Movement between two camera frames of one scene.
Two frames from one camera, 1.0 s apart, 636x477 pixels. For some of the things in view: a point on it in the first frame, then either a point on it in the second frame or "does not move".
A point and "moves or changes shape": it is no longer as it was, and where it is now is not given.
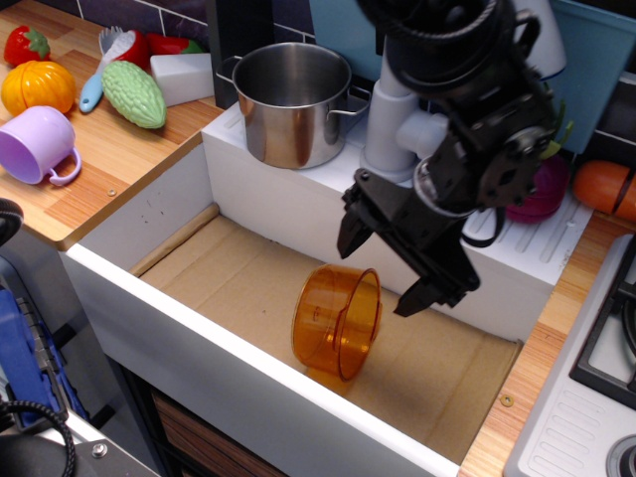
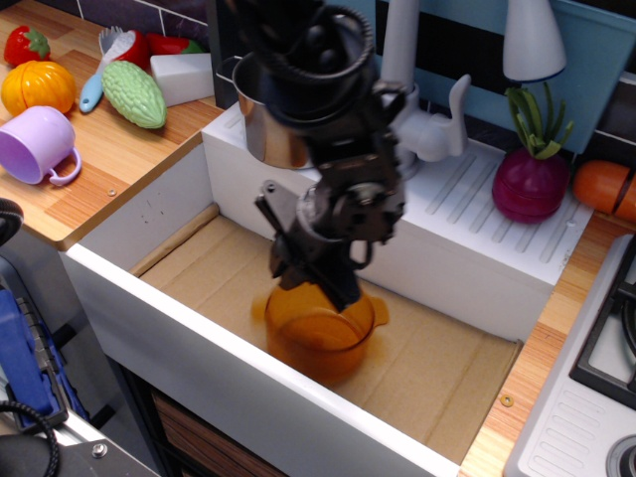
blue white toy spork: x=112 y=41 does not move
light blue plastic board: x=593 y=34 to x=466 y=38
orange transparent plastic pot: x=336 y=318 moves or changes shape
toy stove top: x=585 y=422 does not move
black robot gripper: x=420 y=224 to x=352 y=205
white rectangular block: x=184 y=78 does not move
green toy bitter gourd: x=134 y=94 does not move
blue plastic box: x=30 y=368 does not move
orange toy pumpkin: x=32 y=83 does not move
